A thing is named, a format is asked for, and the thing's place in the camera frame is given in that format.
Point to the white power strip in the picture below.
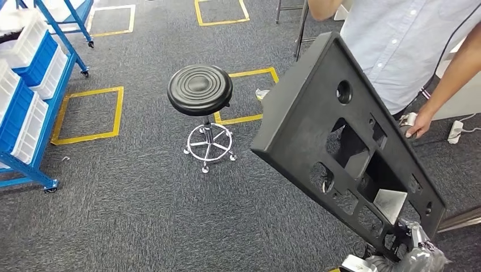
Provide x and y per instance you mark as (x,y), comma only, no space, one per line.
(455,132)

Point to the blue wheeled shelf rack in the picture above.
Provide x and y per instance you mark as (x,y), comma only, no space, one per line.
(28,168)
(82,25)

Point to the person's left forearm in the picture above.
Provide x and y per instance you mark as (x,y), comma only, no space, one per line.
(454,71)

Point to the white cabinet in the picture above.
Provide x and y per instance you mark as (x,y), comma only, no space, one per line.
(464,101)

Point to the black curved plastic part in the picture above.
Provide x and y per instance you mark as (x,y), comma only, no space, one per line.
(9,35)

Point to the grey floor strip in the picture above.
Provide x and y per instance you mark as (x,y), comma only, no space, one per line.
(462,219)

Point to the black round stool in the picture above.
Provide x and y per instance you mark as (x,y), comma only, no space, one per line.
(199,88)

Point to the grey handheld controller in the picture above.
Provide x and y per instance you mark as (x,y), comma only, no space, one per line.
(407,119)

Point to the person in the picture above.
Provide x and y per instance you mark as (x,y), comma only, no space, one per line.
(394,45)

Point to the person's right forearm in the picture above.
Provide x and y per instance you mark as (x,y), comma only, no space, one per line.
(323,9)

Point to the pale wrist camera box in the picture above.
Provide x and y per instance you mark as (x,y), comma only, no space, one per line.
(357,264)

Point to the yellow floor tape square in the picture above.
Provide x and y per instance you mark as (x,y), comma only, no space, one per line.
(236,120)
(86,137)
(221,22)

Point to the blue plastic bin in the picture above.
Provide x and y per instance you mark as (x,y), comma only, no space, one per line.
(39,62)
(17,120)

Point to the dark metal chair frame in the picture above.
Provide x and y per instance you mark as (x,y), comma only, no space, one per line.
(302,30)

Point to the pale floor tape square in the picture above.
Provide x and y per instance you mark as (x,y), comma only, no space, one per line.
(132,18)

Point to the black plastic plate bracket part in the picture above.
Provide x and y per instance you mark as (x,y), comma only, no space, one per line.
(297,124)

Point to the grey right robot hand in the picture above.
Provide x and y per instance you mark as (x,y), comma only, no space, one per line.
(421,259)

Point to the white plastic bin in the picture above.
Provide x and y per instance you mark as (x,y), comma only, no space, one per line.
(52,77)
(7,90)
(32,135)
(26,49)

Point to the small white floor scrap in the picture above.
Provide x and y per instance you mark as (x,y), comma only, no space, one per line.
(64,158)

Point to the person's left hand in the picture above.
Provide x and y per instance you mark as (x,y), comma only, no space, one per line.
(422,124)

